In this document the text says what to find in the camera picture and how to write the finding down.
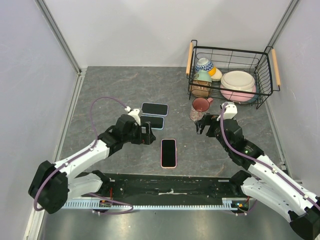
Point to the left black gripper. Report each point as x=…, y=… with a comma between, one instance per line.
x=146, y=138

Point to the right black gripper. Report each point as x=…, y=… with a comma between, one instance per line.
x=208, y=119

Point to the light blue phone case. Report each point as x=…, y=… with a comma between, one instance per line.
x=160, y=128

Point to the white-edged black phone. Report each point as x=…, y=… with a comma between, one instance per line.
x=157, y=121

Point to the lavender phone case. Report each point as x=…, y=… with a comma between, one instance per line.
x=155, y=103

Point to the pink phone case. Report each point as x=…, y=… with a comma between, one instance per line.
x=168, y=167

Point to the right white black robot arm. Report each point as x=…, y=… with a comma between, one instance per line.
x=263, y=180

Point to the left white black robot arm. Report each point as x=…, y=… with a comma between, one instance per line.
x=55, y=183

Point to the pink speckled mug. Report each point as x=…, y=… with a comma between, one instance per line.
x=199, y=107

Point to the green brown bowl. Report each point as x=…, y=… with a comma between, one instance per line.
x=201, y=84

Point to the pink bowl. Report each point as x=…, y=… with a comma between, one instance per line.
x=239, y=97

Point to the yellow white bowl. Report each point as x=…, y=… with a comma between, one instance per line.
x=216, y=77

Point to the cream plate stack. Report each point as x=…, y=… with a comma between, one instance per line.
x=238, y=80

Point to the blue patterned bowl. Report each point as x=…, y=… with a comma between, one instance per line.
x=205, y=65

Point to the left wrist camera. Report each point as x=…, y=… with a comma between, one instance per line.
x=135, y=113

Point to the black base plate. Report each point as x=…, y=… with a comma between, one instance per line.
x=167, y=189

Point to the black wire dish basket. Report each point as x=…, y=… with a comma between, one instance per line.
x=262, y=65

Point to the light blue cable duct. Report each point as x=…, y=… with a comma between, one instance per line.
x=90, y=203

